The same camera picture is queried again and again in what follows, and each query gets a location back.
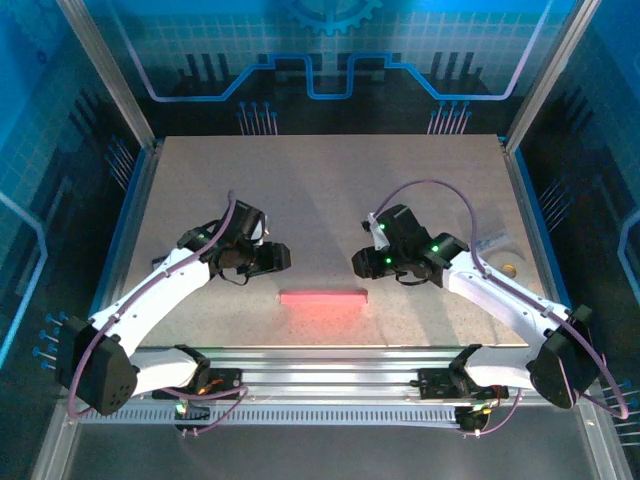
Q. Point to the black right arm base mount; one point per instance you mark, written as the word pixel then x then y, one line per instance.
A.
pixel 435 385

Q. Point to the wide aluminium frame beam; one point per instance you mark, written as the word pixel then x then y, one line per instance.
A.
pixel 325 372

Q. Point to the aluminium table side rail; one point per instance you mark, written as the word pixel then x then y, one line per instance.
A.
pixel 523 200
pixel 141 200

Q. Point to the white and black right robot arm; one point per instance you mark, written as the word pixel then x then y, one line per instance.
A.
pixel 500 295

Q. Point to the aluminium upright post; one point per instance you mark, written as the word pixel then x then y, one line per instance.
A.
pixel 550 75
pixel 110 75

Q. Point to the black controller module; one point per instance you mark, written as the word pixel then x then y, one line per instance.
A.
pixel 195 411
pixel 472 420

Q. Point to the grey metal panel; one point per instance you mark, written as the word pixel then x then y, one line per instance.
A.
pixel 325 455

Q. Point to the aluminium lower frame rail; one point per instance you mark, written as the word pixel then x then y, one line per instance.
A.
pixel 52 450
pixel 606 450

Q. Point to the pink paper box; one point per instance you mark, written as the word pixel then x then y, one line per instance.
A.
pixel 325 297

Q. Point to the blue table edge strip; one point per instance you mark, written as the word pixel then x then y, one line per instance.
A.
pixel 535 200
pixel 131 200

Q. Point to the clear plastic packet with label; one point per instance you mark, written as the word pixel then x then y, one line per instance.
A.
pixel 492 244

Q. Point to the white tape roll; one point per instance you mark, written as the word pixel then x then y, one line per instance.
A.
pixel 517 260

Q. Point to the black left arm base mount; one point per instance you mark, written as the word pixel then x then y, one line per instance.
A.
pixel 227 382

